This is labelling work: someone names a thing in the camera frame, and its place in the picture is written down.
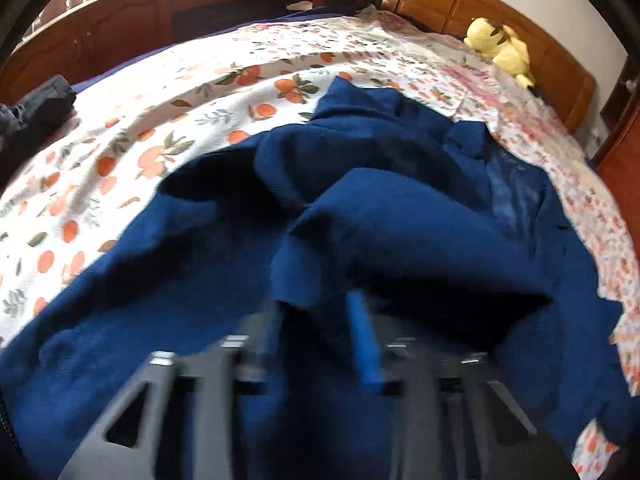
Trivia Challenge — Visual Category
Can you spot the dark grey cloth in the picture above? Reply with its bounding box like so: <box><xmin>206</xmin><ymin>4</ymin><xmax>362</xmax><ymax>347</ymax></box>
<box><xmin>0</xmin><ymin>74</ymin><xmax>77</xmax><ymax>137</ymax></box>

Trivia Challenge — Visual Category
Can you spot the yellow plush toy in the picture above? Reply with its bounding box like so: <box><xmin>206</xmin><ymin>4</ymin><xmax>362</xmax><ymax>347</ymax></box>
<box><xmin>464</xmin><ymin>17</ymin><xmax>536</xmax><ymax>89</ymax></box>

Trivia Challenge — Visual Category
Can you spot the orange fruit print bedsheet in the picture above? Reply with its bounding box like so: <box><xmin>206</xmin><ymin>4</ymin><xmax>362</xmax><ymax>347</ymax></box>
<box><xmin>0</xmin><ymin>12</ymin><xmax>640</xmax><ymax>480</ymax></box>

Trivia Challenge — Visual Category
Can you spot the wooden desk cabinet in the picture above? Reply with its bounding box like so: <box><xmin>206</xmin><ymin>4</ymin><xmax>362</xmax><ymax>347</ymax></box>
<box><xmin>0</xmin><ymin>0</ymin><xmax>332</xmax><ymax>106</ymax></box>

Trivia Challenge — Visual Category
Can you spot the wooden headboard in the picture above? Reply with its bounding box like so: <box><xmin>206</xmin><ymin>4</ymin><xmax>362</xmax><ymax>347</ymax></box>
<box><xmin>380</xmin><ymin>0</ymin><xmax>598</xmax><ymax>136</ymax></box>

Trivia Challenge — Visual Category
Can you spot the navy blue garment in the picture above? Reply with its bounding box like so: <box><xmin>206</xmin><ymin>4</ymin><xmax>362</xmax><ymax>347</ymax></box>
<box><xmin>0</xmin><ymin>72</ymin><xmax>637</xmax><ymax>480</ymax></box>

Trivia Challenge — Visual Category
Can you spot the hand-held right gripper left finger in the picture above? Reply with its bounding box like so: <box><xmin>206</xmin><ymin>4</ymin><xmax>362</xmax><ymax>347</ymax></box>
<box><xmin>59</xmin><ymin>309</ymin><xmax>284</xmax><ymax>480</ymax></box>

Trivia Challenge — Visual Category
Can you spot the wooden wardrobe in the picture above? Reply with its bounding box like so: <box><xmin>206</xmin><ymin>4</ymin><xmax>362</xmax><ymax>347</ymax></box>
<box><xmin>589</xmin><ymin>54</ymin><xmax>640</xmax><ymax>221</ymax></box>

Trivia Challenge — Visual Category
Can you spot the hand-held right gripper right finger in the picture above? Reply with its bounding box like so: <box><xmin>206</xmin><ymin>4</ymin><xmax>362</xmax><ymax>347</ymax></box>
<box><xmin>347</xmin><ymin>290</ymin><xmax>572</xmax><ymax>480</ymax></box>

